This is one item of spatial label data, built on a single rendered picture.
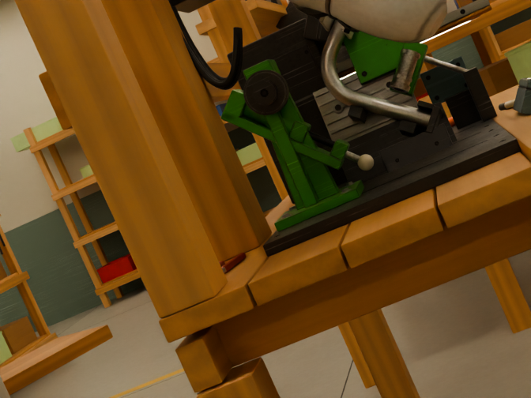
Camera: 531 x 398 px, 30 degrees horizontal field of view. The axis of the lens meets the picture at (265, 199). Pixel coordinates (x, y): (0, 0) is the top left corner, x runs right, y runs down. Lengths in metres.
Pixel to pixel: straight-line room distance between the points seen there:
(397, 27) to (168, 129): 0.47
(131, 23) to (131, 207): 0.48
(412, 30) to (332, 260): 0.39
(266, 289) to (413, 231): 0.22
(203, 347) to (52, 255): 10.77
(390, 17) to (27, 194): 10.77
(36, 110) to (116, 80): 10.61
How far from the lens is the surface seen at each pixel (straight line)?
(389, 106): 1.87
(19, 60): 12.05
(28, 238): 12.23
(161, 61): 1.76
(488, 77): 5.13
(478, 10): 2.07
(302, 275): 1.36
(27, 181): 12.12
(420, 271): 1.43
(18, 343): 8.45
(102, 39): 1.39
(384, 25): 1.53
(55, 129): 11.33
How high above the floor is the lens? 1.06
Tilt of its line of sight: 3 degrees down
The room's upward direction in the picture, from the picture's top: 24 degrees counter-clockwise
